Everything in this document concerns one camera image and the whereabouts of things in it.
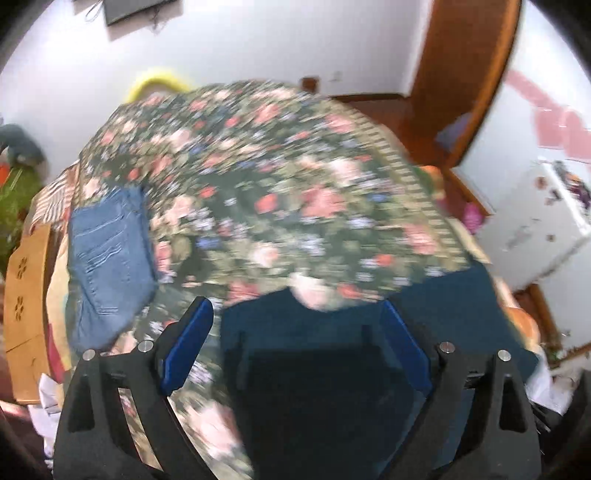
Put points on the white refrigerator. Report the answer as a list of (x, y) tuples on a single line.
[(531, 226)]

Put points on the green fabric storage box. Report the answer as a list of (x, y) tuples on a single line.
[(16, 207)]

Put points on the floral blanket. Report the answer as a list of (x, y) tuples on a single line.
[(277, 184)]

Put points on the dark navy pants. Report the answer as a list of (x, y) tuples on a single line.
[(314, 369)]

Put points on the pink plastic toy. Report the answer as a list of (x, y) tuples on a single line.
[(472, 217)]

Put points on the white cloth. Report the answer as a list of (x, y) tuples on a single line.
[(46, 410)]

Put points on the colourful patterned bedsheet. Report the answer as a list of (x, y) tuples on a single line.
[(57, 286)]

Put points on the pink wall sticker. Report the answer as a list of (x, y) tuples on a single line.
[(554, 120)]

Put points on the yellow foam tube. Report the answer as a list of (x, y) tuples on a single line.
[(157, 76)]

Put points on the small black wall monitor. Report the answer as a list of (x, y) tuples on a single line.
[(134, 9)]

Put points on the wooden bed post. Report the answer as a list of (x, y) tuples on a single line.
[(309, 84)]

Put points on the grey plush toy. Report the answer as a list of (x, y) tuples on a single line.
[(21, 143)]

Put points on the blue denim jeans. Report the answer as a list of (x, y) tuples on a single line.
[(111, 258)]

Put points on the wooden door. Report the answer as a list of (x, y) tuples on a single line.
[(466, 69)]

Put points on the bamboo folding table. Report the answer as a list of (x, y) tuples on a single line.
[(27, 295)]

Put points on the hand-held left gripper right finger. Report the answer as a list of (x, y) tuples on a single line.
[(406, 350)]

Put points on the striped cloth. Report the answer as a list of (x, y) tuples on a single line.
[(55, 194)]

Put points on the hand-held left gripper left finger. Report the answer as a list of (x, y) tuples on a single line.
[(184, 350)]

